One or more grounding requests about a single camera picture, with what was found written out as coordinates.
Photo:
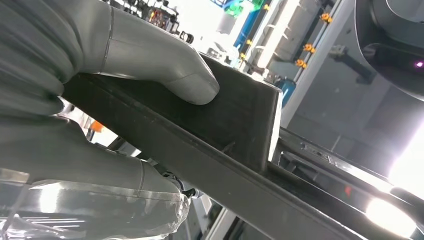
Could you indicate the grey robot torso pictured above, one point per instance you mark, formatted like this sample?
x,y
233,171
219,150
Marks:
x,y
391,36

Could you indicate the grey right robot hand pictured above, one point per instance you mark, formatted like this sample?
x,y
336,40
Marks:
x,y
82,198

